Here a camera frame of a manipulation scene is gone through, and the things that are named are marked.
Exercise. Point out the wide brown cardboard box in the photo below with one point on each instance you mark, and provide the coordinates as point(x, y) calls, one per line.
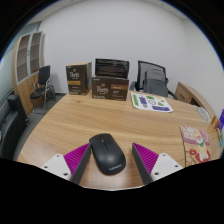
point(110, 89)

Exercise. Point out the black mesh office chair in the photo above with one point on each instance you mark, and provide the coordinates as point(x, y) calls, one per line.
point(141, 71)

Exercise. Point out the grey backpack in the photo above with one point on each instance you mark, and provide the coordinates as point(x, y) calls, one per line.
point(155, 83)

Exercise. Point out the white printed sticker sheet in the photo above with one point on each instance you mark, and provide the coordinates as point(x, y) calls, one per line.
point(150, 101)

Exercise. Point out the black computer mouse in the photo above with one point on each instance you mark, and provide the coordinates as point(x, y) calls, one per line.
point(106, 153)

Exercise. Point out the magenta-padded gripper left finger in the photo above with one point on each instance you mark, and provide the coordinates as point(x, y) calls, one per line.
point(77, 158)

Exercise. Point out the black visitor chair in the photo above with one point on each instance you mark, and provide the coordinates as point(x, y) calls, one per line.
point(43, 76)

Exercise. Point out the wooden shelf cabinet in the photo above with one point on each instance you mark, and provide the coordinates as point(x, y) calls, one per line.
point(28, 88)

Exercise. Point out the tall brown cardboard box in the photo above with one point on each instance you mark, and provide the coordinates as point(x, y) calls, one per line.
point(77, 78)

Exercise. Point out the open black box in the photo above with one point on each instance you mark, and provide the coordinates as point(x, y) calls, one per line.
point(111, 68)

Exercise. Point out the black leather sofa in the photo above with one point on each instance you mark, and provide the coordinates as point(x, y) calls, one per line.
point(11, 130)

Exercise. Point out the wooden side desk with drawers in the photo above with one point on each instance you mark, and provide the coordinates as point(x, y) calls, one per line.
point(186, 93)

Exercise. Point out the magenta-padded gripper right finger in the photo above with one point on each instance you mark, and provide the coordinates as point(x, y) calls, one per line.
point(146, 158)

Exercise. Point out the cartoon dog print mouse pad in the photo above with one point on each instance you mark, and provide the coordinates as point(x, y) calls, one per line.
point(196, 143)

